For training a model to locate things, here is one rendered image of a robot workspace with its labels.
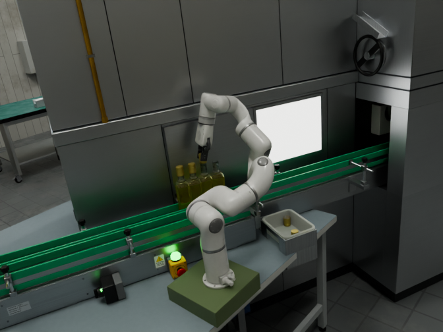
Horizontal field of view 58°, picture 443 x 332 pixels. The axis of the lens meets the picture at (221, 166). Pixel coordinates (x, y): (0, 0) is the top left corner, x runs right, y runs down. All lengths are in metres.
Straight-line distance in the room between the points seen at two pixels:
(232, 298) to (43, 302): 0.75
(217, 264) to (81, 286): 0.58
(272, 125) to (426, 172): 0.89
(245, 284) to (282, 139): 0.89
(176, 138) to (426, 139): 1.31
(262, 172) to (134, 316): 0.74
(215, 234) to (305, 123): 1.00
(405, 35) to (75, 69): 1.51
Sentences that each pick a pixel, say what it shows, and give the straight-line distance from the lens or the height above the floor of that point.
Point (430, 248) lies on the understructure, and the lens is 2.77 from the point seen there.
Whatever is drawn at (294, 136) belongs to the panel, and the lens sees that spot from 2.22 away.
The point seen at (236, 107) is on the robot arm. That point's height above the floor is 1.40.
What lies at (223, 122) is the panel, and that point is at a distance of 1.99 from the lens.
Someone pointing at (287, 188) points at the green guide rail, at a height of 0.91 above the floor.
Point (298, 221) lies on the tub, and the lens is 1.99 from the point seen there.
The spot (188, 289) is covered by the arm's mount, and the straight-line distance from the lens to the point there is 1.62.
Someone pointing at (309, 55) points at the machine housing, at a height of 1.52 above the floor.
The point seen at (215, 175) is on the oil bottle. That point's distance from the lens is 1.88.
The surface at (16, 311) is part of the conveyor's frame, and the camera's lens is 1.82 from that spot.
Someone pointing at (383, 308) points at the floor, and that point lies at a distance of 2.78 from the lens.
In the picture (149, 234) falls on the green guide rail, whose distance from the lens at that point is 1.76.
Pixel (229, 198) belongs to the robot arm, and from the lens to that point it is 1.49.
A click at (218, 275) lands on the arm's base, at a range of 1.57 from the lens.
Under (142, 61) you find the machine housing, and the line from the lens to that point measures 1.85.
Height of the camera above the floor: 1.82
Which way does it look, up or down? 22 degrees down
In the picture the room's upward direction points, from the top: 7 degrees counter-clockwise
